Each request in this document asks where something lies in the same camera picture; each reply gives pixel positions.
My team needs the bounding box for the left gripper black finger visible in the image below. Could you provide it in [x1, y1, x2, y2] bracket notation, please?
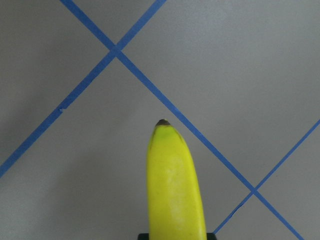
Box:
[137, 232, 217, 240]

